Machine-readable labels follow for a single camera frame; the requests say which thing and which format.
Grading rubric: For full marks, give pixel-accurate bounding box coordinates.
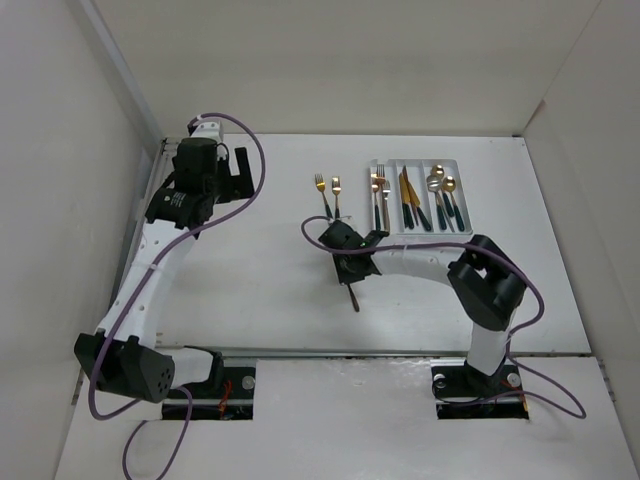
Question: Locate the white three-compartment cutlery tray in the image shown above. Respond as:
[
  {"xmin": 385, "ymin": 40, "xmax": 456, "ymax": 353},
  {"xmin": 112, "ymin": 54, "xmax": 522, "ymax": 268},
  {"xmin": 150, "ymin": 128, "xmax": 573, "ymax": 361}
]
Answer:
[{"xmin": 369, "ymin": 159, "xmax": 473, "ymax": 242}]

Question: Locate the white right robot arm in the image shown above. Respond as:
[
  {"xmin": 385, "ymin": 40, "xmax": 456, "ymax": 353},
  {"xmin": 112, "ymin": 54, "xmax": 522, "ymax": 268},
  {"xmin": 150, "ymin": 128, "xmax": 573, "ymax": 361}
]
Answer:
[{"xmin": 318, "ymin": 221, "xmax": 526, "ymax": 394}]

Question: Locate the gold fork green handle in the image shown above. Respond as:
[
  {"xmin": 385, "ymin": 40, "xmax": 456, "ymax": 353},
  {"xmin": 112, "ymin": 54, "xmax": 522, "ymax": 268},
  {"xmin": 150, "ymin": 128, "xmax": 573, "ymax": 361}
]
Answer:
[
  {"xmin": 331, "ymin": 176, "xmax": 342, "ymax": 219},
  {"xmin": 371, "ymin": 174, "xmax": 381, "ymax": 230},
  {"xmin": 314, "ymin": 173, "xmax": 334, "ymax": 222}
]

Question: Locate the gold spoon green handle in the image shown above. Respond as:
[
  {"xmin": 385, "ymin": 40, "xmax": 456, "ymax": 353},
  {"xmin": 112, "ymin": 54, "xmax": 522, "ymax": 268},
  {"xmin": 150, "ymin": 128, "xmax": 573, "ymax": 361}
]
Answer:
[
  {"xmin": 442, "ymin": 176, "xmax": 465, "ymax": 232},
  {"xmin": 431, "ymin": 164, "xmax": 454, "ymax": 217},
  {"xmin": 435, "ymin": 192, "xmax": 448, "ymax": 231}
]

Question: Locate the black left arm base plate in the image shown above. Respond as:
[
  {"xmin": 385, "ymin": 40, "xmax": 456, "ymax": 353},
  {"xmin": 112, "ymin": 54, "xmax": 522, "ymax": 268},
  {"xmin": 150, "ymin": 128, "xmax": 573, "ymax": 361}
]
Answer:
[{"xmin": 184, "ymin": 352, "xmax": 257, "ymax": 421}]

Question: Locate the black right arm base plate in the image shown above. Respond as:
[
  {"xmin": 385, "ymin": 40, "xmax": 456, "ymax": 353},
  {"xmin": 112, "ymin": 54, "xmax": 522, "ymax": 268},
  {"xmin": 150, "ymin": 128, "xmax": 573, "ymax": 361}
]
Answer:
[{"xmin": 431, "ymin": 362, "xmax": 529, "ymax": 420}]

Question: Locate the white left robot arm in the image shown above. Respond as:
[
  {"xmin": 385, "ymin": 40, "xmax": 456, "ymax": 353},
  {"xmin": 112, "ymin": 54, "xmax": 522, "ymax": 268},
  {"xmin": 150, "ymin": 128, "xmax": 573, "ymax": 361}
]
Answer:
[{"xmin": 74, "ymin": 138, "xmax": 255, "ymax": 403}]

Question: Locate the aluminium rail frame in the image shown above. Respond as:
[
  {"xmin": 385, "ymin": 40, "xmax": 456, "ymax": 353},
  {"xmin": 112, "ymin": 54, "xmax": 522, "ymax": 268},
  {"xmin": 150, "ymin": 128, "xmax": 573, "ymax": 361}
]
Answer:
[{"xmin": 97, "ymin": 137, "xmax": 189, "ymax": 361}]

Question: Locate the rose gold fork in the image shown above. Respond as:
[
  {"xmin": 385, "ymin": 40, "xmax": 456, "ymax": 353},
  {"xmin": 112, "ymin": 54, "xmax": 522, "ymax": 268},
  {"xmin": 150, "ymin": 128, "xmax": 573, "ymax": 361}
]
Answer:
[
  {"xmin": 346, "ymin": 284, "xmax": 360, "ymax": 313},
  {"xmin": 376, "ymin": 164, "xmax": 386, "ymax": 213}
]

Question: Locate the silver slotted spoon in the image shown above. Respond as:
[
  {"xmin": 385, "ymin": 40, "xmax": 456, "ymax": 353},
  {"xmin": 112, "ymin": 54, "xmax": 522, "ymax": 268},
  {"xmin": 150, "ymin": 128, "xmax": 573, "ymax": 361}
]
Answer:
[{"xmin": 426, "ymin": 174, "xmax": 454, "ymax": 232}]

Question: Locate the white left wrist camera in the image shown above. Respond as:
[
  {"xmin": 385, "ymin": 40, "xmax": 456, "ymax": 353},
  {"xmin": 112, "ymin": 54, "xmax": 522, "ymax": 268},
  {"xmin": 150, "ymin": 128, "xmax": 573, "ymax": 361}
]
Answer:
[{"xmin": 188, "ymin": 117, "xmax": 224, "ymax": 144}]

